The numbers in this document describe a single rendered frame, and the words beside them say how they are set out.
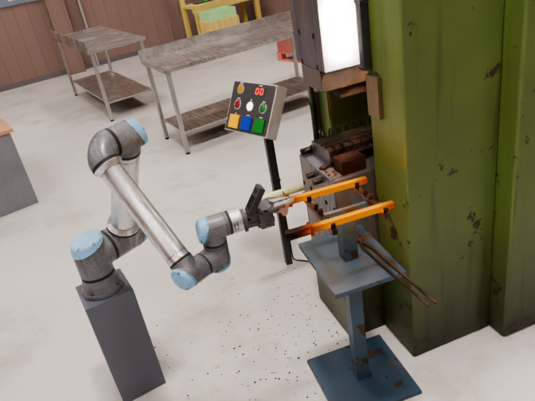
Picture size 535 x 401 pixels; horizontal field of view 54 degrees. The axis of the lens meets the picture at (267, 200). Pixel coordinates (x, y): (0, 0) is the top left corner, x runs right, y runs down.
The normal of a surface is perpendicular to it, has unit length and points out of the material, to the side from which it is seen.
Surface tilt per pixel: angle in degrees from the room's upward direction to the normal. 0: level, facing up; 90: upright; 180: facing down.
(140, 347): 90
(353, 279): 0
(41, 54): 90
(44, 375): 0
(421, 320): 90
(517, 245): 90
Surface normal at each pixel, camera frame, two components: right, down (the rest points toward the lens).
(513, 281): 0.34, 0.40
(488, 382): -0.16, -0.87
